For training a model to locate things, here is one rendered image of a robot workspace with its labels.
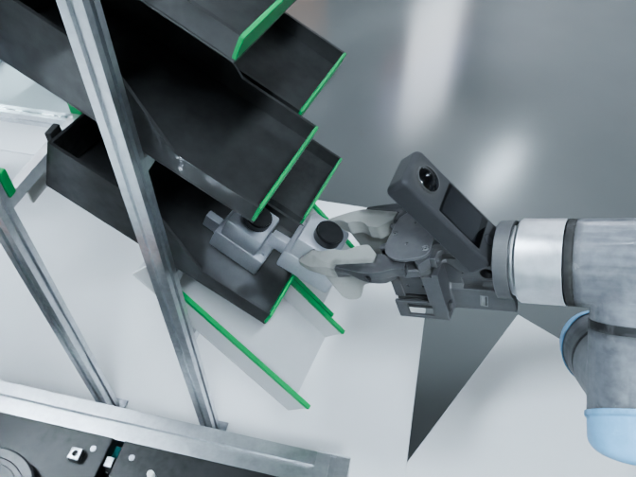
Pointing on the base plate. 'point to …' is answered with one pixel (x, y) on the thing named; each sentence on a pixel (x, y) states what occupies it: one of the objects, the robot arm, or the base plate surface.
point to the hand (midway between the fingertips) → (318, 238)
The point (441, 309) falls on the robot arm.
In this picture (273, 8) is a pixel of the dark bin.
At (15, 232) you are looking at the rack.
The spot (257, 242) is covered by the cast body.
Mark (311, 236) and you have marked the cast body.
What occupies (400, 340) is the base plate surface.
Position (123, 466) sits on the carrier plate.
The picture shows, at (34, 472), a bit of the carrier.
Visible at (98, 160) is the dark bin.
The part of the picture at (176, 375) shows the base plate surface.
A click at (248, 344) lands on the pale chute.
